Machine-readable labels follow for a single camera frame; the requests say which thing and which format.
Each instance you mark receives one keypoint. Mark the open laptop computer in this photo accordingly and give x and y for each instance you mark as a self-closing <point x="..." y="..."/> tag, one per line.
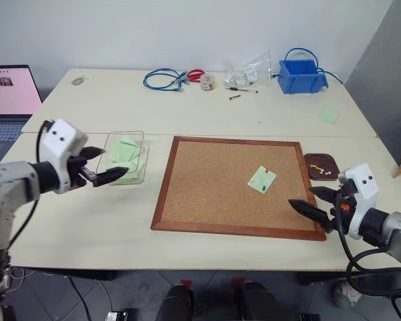
<point x="6" y="97"/>

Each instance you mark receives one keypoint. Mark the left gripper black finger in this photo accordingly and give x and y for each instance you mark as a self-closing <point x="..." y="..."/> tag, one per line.
<point x="93" y="152"/>
<point x="111" y="175"/>

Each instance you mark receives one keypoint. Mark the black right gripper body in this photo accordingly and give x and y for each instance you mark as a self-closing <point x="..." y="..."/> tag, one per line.
<point x="341" y="210"/>

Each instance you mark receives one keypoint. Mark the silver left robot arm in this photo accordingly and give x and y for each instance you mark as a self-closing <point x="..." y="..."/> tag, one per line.
<point x="6" y="182"/>

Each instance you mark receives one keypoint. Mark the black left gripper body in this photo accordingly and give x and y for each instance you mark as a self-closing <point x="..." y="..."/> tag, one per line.
<point x="75" y="168"/>

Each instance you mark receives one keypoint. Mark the wood framed cork board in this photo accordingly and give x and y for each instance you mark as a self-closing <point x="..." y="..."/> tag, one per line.
<point x="227" y="187"/>

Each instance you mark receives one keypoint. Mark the small clear pin jar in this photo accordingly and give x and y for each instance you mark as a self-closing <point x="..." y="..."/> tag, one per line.
<point x="208" y="83"/>

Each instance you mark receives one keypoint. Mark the dark rounded shape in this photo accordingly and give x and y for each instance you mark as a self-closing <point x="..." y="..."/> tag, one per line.
<point x="257" y="301"/>
<point x="175" y="304"/>

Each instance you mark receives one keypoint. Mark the small black metal bit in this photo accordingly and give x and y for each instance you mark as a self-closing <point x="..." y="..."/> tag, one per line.
<point x="235" y="97"/>

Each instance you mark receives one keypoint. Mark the grey round floor object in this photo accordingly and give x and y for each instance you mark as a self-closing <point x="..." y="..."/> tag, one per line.
<point x="345" y="294"/>

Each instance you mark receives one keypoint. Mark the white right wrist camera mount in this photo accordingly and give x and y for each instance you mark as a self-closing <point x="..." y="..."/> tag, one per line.
<point x="362" y="190"/>

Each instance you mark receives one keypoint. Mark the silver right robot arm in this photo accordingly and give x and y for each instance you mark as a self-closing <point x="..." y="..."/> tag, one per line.
<point x="396" y="230"/>

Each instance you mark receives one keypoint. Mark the brown oval tray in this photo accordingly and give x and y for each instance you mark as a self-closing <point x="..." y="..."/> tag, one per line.
<point x="331" y="165"/>

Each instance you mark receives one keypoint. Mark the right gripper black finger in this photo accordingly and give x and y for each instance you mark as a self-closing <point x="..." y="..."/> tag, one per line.
<point x="307" y="210"/>
<point x="325" y="194"/>

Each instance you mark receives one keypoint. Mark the yellow-green plastic piece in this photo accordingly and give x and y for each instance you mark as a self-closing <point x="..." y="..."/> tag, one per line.
<point x="315" y="166"/>

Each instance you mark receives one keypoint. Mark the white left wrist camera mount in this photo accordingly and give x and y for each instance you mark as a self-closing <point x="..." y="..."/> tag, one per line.
<point x="61" y="140"/>

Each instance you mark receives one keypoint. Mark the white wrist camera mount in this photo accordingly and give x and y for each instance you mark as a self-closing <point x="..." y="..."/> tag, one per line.
<point x="362" y="190"/>
<point x="61" y="140"/>

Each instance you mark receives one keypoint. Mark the clear plastic container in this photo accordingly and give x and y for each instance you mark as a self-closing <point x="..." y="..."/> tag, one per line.
<point x="143" y="167"/>

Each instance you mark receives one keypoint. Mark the plastic bag with white parts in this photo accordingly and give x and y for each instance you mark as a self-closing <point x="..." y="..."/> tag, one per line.
<point x="234" y="79"/>

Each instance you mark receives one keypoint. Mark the blue plastic bin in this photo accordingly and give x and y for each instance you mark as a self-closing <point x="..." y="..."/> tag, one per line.
<point x="300" y="82"/>

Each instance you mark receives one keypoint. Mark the black table base bar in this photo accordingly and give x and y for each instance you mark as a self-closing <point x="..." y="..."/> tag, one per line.
<point x="73" y="273"/>

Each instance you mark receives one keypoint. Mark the clear empty plastic bag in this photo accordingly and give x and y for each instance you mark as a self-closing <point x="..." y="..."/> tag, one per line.
<point x="262" y="63"/>

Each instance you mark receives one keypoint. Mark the black pen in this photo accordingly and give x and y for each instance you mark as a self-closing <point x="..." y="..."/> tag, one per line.
<point x="242" y="89"/>

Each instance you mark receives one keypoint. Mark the green sticky note pad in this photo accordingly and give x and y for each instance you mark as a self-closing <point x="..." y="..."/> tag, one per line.
<point x="329" y="116"/>

